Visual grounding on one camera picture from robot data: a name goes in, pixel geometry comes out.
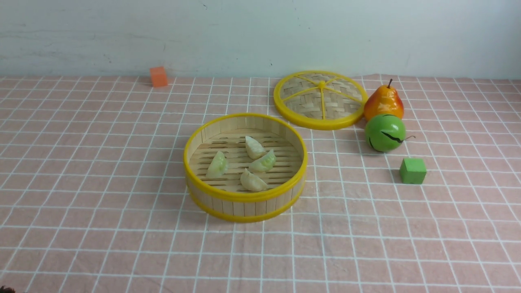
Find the bamboo steamer tray yellow rim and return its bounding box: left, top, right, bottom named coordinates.
left=184, top=113, right=308, bottom=223

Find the white dumpling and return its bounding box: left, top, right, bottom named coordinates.
left=245, top=136, right=265, bottom=160
left=240, top=168, right=268, bottom=192

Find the green dumpling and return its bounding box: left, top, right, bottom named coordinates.
left=206, top=151, right=228, bottom=179
left=249, top=149, right=277, bottom=173

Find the green foam cube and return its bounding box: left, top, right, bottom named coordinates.
left=399, top=157, right=427, bottom=185

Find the orange yellow toy pear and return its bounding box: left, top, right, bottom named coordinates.
left=363, top=79, right=404, bottom=121

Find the orange foam cube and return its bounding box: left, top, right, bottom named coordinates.
left=149, top=66, right=168, bottom=87

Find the bamboo steamer lid yellow rim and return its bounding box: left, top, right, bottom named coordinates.
left=273, top=70, right=368, bottom=131

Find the green toy apple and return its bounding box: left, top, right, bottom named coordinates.
left=365, top=114, right=416, bottom=153

